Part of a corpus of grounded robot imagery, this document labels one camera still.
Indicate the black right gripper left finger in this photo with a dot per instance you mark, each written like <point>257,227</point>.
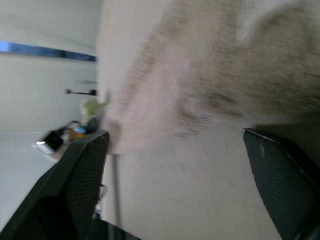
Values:
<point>65,190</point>

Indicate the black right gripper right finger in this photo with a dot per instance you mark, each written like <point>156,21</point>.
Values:
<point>282,185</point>

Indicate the cream terry towel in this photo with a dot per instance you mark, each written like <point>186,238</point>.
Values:
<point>200,62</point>

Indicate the light green terry towel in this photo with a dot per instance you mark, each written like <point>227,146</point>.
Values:
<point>92,110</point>

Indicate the black and white box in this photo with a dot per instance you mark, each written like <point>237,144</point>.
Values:
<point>51,142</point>

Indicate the brown cardboard box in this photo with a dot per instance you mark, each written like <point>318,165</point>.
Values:
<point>76,133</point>

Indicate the black light stand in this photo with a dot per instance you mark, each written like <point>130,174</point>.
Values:
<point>82,92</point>

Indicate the blue window frame strip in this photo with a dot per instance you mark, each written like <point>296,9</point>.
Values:
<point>37,50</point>

